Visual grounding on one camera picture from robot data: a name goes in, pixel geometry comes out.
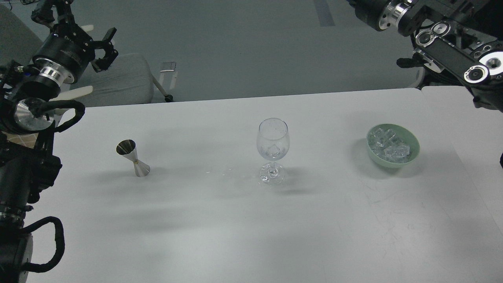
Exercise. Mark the clear ice cubes pile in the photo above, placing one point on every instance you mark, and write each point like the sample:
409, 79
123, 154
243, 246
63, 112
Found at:
386, 144

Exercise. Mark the steel double jigger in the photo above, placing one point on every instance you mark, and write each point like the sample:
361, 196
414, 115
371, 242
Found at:
128, 149

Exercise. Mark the ice cube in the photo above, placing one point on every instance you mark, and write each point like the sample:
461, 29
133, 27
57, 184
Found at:
273, 152

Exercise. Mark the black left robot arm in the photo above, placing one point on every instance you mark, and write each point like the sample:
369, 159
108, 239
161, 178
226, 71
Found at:
30, 117

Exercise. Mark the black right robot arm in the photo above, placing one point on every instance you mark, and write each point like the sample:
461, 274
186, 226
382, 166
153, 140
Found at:
458, 42

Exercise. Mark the green bowl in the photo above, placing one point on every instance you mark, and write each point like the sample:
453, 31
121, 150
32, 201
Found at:
407, 136

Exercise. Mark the grey chair at right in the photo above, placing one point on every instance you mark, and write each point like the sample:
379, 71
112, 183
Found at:
418, 83

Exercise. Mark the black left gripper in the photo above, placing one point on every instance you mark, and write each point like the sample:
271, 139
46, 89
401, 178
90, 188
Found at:
63, 57

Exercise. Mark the grey office chair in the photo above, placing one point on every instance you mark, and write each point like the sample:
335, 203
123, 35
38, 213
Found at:
128, 81

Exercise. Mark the clear wine glass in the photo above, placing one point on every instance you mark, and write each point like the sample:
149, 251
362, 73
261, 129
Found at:
273, 143

